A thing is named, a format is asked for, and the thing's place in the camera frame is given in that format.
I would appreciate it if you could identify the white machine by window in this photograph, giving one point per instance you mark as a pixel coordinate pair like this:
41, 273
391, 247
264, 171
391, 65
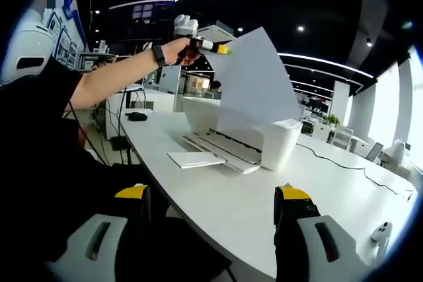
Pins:
395, 151

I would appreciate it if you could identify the ceiling air conditioner unit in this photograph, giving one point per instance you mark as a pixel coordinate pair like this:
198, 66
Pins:
216, 31

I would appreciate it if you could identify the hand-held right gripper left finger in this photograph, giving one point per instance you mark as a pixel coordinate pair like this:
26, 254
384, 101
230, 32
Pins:
99, 242

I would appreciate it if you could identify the black wristband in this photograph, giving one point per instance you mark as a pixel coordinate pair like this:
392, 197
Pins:
159, 55

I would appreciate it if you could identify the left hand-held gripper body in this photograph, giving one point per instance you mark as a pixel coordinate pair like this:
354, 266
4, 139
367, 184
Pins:
185, 26

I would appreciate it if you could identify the person's left hand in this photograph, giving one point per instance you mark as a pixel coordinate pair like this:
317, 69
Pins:
176, 52

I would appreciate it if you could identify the blue framed wall poster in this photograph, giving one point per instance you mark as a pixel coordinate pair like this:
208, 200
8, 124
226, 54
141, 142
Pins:
66, 44

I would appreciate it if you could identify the black computer mouse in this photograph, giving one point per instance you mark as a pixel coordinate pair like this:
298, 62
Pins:
137, 116

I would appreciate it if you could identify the white printer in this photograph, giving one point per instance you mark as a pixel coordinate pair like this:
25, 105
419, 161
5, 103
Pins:
281, 143

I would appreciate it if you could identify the person in black shirt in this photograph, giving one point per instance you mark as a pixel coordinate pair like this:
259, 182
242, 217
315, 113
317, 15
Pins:
43, 169

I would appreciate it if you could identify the hanging ceiling screens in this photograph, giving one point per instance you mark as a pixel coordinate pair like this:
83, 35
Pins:
142, 18

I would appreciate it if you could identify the white worn chest device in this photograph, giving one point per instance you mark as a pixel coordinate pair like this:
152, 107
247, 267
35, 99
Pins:
26, 51

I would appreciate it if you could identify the green potted plant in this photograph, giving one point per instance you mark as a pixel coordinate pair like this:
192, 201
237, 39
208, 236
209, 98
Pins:
332, 120

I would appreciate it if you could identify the white office chair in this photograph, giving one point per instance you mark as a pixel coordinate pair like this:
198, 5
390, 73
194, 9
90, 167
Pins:
342, 138

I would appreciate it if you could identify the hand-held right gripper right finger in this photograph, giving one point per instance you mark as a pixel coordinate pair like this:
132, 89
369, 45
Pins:
317, 245

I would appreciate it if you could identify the white paper sheet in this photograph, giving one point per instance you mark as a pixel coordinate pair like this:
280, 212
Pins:
254, 84

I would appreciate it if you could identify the white game controller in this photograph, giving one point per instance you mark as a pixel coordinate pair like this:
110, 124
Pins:
381, 232

